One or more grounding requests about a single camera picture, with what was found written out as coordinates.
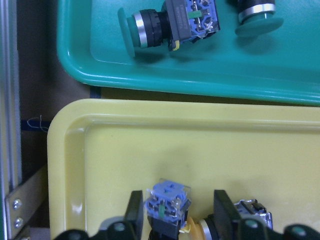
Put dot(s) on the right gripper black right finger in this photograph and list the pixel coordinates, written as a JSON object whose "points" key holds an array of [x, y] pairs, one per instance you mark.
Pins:
{"points": [[226, 216]]}

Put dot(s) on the green plastic tray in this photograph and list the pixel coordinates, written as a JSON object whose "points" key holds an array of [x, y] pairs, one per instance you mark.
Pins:
{"points": [[281, 66]]}

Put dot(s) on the green conveyor belt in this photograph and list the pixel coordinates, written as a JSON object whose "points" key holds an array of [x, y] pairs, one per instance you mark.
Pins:
{"points": [[19, 199]]}

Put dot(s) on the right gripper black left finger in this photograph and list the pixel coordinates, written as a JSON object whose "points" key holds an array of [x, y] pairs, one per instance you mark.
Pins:
{"points": [[134, 214]]}

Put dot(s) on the yellow plastic tray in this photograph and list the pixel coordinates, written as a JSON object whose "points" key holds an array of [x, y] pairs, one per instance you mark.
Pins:
{"points": [[100, 150]]}

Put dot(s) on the yellow push button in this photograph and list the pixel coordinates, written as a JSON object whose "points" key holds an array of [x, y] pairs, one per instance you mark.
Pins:
{"points": [[253, 215], [167, 207]]}

